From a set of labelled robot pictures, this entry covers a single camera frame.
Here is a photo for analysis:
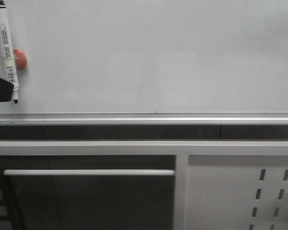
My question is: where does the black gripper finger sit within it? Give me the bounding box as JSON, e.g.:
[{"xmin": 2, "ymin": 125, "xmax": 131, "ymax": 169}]
[{"xmin": 0, "ymin": 78, "xmax": 14, "ymax": 102}]

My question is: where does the red round magnet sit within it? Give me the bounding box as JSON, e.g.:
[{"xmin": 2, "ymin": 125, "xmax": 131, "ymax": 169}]
[{"xmin": 13, "ymin": 49, "xmax": 27, "ymax": 70}]

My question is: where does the white whiteboard marker pen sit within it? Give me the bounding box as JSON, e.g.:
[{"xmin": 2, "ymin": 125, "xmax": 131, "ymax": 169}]
[{"xmin": 0, "ymin": 0, "xmax": 19, "ymax": 104}]

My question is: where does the large white whiteboard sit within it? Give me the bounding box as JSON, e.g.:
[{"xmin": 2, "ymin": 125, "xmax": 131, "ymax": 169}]
[{"xmin": 0, "ymin": 0, "xmax": 288, "ymax": 125}]

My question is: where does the white perforated metal panel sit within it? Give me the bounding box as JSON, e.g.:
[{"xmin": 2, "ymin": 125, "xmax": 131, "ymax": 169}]
[{"xmin": 184, "ymin": 156, "xmax": 288, "ymax": 230}]

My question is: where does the white horizontal rail bar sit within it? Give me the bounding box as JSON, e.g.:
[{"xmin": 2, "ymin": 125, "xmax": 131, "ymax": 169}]
[{"xmin": 3, "ymin": 169, "xmax": 175, "ymax": 176}]

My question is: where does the grey metal stand frame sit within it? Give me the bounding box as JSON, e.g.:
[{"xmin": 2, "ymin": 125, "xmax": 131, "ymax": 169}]
[{"xmin": 0, "ymin": 141, "xmax": 288, "ymax": 230}]

